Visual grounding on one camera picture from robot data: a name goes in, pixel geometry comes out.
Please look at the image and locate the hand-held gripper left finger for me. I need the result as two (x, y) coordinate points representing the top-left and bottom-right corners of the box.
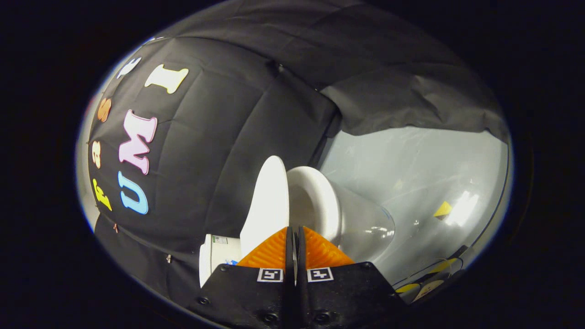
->
(187, 226), (294, 329)

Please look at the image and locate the black backdrop cloth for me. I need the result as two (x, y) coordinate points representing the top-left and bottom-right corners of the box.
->
(87, 0), (511, 316)

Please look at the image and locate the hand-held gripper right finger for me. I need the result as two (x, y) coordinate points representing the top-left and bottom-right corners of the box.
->
(295, 226), (408, 329)

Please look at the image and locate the white toilet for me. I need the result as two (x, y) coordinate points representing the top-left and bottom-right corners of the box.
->
(199, 166), (396, 288)

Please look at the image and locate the white toilet lid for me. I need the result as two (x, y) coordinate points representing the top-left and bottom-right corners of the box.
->
(239, 155), (290, 259)

